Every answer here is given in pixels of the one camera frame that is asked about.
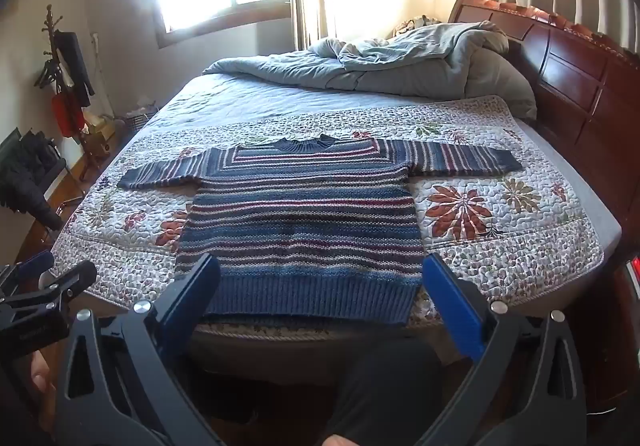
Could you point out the dark hanging coat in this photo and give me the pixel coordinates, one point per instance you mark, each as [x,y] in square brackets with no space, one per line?
[75,66]

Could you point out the person's left hand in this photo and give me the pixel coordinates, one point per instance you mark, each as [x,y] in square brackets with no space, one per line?
[42,381]

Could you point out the person's right hand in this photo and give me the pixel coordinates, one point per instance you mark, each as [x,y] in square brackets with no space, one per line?
[337,441]

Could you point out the floral quilted bedspread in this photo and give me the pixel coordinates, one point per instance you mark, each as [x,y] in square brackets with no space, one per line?
[475,206]

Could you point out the striped knit sweater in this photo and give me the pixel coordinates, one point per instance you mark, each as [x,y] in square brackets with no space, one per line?
[300,226]

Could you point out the yellow cardboard box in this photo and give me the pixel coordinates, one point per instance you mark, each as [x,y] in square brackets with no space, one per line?
[102,136]

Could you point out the light blue duvet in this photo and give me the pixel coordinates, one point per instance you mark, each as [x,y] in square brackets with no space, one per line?
[380,61]

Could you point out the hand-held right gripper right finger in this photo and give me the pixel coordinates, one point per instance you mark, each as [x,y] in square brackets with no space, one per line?
[452,301]

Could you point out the black chair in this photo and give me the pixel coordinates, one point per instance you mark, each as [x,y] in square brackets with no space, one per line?
[67,171]

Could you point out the grey pillow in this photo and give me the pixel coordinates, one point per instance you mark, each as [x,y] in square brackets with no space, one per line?
[500,81]

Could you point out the patterned cloth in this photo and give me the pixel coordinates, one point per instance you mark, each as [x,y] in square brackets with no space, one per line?
[415,26]

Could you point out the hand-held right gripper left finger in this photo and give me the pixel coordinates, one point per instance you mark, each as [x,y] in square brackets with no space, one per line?
[192,296]

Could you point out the wooden coat rack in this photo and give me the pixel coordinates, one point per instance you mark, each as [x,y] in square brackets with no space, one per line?
[50,21]

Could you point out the pale blue quilted sheet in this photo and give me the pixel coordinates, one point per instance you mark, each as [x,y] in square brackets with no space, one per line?
[300,96]

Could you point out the black jacket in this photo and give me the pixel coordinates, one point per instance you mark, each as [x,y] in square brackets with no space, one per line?
[25,176]

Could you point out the wooden headboard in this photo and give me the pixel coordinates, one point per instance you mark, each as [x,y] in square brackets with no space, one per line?
[575,76]

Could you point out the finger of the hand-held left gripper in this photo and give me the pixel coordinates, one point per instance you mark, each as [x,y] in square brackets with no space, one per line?
[70,278]
[37,262]

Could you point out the red bag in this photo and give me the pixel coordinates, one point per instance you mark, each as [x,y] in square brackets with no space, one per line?
[65,113]

